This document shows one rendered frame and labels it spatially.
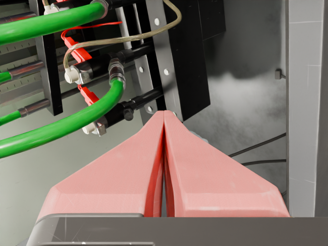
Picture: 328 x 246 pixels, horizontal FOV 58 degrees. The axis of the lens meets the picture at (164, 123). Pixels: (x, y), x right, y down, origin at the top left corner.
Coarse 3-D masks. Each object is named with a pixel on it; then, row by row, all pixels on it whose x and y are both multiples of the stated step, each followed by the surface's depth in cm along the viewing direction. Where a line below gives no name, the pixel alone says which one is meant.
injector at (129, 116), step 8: (160, 88) 52; (136, 96) 50; (144, 96) 50; (152, 96) 51; (160, 96) 52; (120, 104) 47; (128, 104) 47; (136, 104) 48; (144, 104) 50; (112, 112) 45; (120, 112) 46; (128, 112) 45; (96, 120) 44; (104, 120) 44; (112, 120) 45; (120, 120) 47; (128, 120) 45; (96, 128) 44
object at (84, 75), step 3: (81, 72) 40; (84, 72) 39; (87, 72) 39; (81, 75) 38; (84, 75) 39; (87, 75) 39; (81, 78) 39; (84, 78) 39; (87, 78) 39; (84, 81) 39; (87, 81) 39
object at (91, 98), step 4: (84, 88) 48; (84, 92) 47; (88, 92) 47; (92, 92) 47; (84, 96) 48; (88, 96) 47; (92, 96) 47; (96, 96) 47; (88, 100) 47; (92, 100) 46; (96, 100) 47; (88, 104) 47
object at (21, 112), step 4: (20, 108) 56; (16, 112) 55; (20, 112) 55; (24, 112) 56; (4, 116) 54; (8, 116) 54; (12, 116) 55; (16, 116) 55; (20, 116) 56; (24, 116) 56; (0, 120) 53; (4, 120) 54; (8, 120) 54; (12, 120) 55; (0, 124) 53
